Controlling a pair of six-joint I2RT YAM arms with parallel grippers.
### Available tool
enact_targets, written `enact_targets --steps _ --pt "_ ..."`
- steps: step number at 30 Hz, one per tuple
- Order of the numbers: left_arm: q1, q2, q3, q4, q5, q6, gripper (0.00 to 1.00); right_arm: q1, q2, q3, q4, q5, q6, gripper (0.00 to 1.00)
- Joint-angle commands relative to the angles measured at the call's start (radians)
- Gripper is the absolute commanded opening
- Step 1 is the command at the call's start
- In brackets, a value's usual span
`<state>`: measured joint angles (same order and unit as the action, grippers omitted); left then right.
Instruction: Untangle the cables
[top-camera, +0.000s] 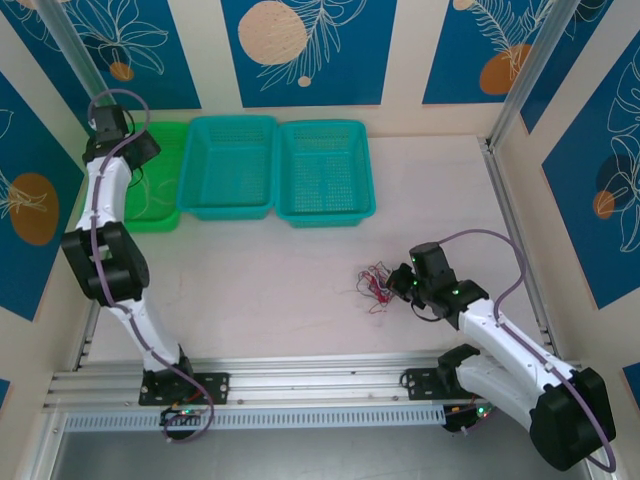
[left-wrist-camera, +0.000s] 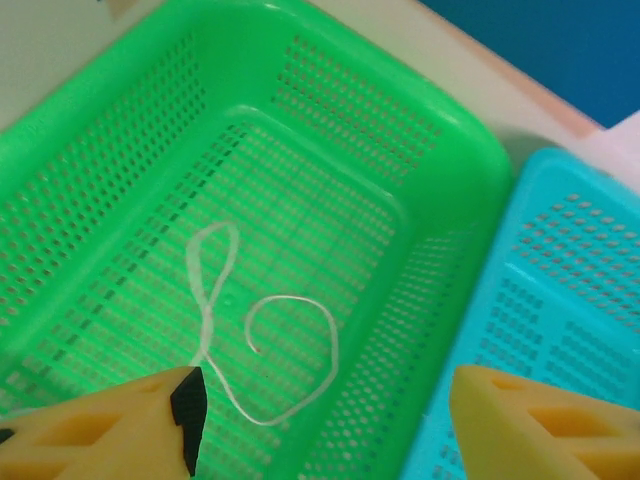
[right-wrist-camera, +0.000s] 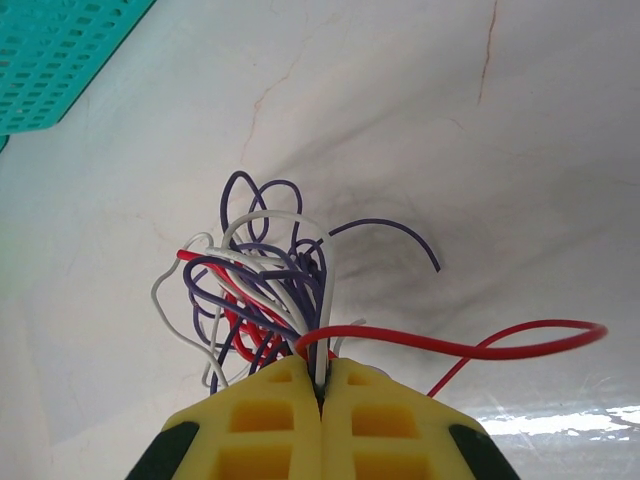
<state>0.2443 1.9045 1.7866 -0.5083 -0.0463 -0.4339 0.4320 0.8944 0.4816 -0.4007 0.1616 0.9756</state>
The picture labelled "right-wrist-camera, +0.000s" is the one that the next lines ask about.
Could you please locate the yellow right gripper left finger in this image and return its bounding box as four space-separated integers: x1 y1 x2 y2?
127 355 324 480

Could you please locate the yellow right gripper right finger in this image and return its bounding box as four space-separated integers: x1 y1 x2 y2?
319 356 512 480

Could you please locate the red thin cable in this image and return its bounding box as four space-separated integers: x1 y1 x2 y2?
294 322 609 399
178 249 301 362

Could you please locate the white thin cable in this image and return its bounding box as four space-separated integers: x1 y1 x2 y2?
149 232 231 389
222 209 334 387

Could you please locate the purple thin cable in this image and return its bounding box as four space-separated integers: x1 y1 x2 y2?
183 241 329 396
219 170 305 261
289 217 442 274

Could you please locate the teal perforated plastic basket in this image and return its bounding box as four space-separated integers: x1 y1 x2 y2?
0 0 159 151

